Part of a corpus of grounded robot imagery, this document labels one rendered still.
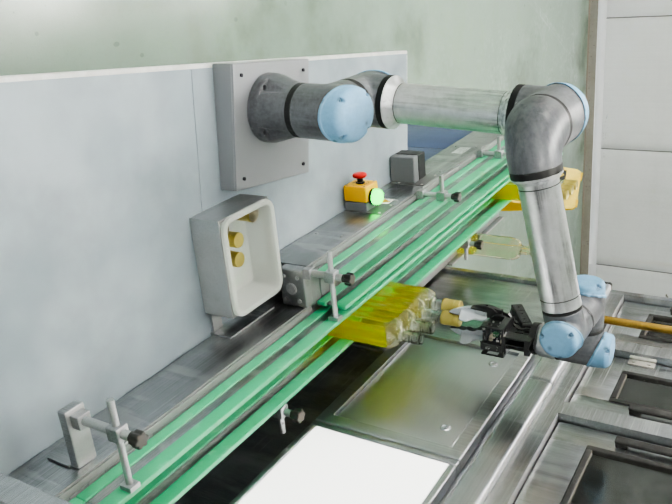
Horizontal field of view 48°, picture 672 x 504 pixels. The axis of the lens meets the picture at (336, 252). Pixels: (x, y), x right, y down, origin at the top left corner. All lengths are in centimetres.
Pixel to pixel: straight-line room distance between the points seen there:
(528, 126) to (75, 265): 84
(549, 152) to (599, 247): 664
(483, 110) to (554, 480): 73
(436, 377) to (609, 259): 630
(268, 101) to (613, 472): 102
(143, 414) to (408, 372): 67
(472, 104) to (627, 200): 628
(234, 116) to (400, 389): 72
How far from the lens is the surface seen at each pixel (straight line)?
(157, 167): 152
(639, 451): 169
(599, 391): 186
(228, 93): 161
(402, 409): 170
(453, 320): 177
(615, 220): 787
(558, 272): 145
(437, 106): 158
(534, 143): 138
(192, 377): 155
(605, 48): 751
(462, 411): 169
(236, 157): 162
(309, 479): 152
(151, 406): 148
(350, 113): 155
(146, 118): 149
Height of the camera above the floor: 182
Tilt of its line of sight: 31 degrees down
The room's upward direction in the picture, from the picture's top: 98 degrees clockwise
